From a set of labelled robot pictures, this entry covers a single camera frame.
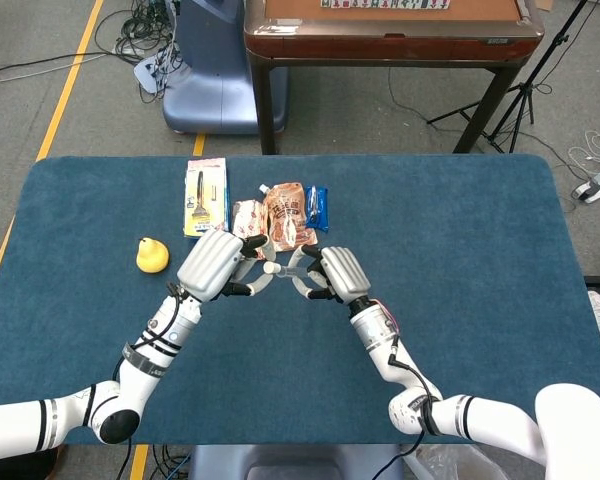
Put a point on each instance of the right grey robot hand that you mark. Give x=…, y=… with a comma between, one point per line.
x=342, y=272

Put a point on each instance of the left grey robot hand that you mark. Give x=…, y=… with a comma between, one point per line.
x=210, y=265

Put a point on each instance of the clear glass test tube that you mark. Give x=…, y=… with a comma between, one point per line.
x=287, y=270

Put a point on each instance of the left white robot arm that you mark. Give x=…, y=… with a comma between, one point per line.
x=145, y=360

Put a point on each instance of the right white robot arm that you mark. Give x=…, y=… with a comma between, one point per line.
x=380, y=330

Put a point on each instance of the yellow pear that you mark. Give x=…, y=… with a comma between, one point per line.
x=152, y=260

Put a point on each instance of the red white snack bag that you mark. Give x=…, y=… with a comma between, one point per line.
x=247, y=220

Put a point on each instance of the yellow blue razor box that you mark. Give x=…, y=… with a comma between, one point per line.
x=205, y=200

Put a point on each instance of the blue cookie packet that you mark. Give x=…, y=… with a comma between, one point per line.
x=322, y=210

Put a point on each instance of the orange spout pouch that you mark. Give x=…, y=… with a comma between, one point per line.
x=287, y=215

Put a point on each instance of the blue felt table cover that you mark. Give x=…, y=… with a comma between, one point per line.
x=300, y=375

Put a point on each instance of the blue grey robot torso base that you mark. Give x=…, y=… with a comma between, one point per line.
x=295, y=462

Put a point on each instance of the white floor socket box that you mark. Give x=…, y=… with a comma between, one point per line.
x=147, y=72

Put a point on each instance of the brown mahjong table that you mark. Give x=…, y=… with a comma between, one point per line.
x=380, y=47

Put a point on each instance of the white power strip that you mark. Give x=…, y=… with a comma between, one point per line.
x=592, y=189

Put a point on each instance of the face-up mahjong tile row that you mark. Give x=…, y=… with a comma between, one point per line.
x=380, y=4

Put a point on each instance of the black tripod stand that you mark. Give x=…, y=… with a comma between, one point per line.
x=556, y=42

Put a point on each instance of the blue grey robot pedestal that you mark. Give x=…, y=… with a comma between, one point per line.
x=220, y=90

